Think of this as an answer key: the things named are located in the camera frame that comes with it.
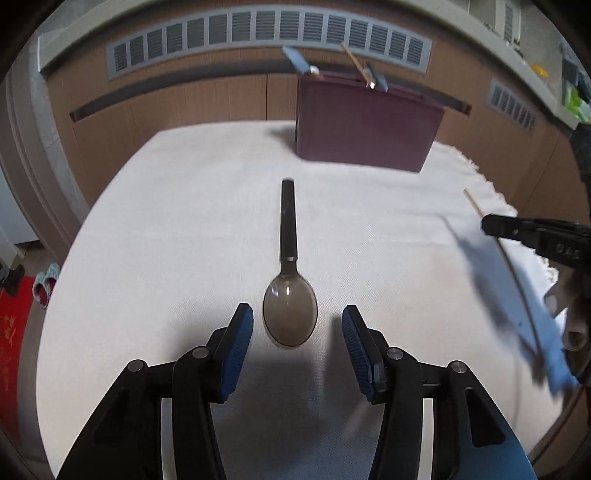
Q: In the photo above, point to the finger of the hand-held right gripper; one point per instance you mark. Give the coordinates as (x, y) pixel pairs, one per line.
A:
(512, 228)

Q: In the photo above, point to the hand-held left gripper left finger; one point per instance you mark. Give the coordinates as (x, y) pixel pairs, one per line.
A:
(238, 350)

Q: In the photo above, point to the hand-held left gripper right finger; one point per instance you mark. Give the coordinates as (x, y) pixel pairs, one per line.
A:
(358, 355)

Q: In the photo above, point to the blue plastic utensil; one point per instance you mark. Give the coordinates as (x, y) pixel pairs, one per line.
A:
(531, 318)

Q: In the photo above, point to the purple utensil holder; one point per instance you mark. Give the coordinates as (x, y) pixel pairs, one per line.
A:
(364, 120)

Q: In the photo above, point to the metal spoon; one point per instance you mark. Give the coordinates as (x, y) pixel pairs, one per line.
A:
(315, 70)

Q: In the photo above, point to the blue plastic spoon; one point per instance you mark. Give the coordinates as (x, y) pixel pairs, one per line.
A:
(295, 59)

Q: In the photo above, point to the person's right hand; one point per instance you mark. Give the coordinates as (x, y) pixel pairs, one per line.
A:
(575, 323)

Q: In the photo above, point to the green packaging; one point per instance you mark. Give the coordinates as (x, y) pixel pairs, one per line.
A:
(577, 99)

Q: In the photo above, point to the small grey vent grille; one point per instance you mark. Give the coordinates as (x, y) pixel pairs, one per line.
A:
(512, 108)

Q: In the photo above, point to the white table cloth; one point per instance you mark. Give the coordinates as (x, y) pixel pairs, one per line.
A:
(184, 230)

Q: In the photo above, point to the patterned slipper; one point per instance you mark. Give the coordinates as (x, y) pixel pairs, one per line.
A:
(42, 297)
(50, 273)

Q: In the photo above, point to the black shoe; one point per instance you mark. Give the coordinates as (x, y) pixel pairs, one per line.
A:
(11, 277)

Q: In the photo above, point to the wooden cabinet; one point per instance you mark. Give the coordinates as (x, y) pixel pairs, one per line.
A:
(184, 101)

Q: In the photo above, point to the large grey vent grille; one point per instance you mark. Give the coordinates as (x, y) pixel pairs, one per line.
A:
(268, 27)

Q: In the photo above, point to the white speckled countertop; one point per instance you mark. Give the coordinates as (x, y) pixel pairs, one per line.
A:
(55, 48)

